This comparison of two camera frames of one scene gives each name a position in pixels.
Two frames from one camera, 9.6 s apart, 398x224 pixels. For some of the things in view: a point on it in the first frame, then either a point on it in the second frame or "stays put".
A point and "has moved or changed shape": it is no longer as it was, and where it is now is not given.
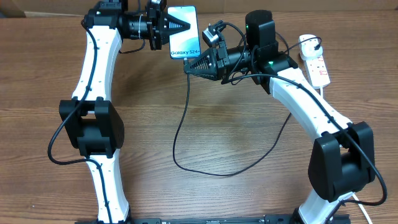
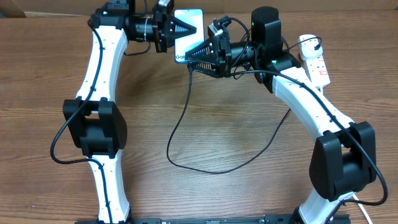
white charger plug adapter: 307,48 stays put
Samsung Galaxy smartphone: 186,43 has moved or changed shape
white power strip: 318,71 stays put
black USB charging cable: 219,175 -> 190,65
